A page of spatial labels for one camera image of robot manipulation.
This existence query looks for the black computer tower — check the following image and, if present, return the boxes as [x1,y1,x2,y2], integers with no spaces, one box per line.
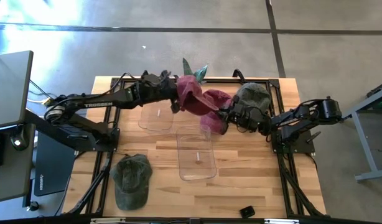
[33,130,77,197]

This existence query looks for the silver metal bracket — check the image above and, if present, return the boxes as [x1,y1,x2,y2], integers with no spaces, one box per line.
[90,217,127,224]
[264,218,300,224]

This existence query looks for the grey desk surface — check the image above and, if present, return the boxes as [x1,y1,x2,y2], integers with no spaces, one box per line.
[0,123,37,203]

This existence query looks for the black metal table frame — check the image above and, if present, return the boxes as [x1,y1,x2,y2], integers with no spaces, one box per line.
[62,68,328,218]

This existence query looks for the grey metal table legs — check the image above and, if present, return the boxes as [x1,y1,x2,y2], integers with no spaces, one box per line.
[335,79,382,184]

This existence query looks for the clear plastic bin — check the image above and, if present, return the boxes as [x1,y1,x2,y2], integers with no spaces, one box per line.
[137,99,176,132]
[175,123,218,182]

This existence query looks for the black diagonal support beam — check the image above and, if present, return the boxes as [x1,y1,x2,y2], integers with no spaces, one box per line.
[24,109,95,153]

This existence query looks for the dark green baseball cap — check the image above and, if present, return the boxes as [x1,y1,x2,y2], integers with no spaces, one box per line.
[109,153,154,211]
[233,82,272,118]

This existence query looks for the grey flat panel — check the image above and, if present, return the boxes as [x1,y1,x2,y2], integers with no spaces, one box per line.
[0,50,34,129]

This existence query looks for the small black box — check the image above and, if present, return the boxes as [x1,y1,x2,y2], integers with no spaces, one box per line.
[239,205,256,219]

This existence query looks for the potted plant in white pot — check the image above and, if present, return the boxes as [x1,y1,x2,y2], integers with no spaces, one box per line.
[182,57,209,85]

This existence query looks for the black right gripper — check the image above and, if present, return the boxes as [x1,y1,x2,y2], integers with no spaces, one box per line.
[215,101,271,134]

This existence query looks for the black device with green light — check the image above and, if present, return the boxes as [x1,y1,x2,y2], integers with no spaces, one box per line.
[9,126,29,152]

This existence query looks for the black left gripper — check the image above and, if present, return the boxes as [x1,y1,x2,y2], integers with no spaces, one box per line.
[136,70,182,114]

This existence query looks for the maroon baseball cap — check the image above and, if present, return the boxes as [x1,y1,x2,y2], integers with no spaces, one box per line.
[199,89,234,136]
[176,74,220,116]

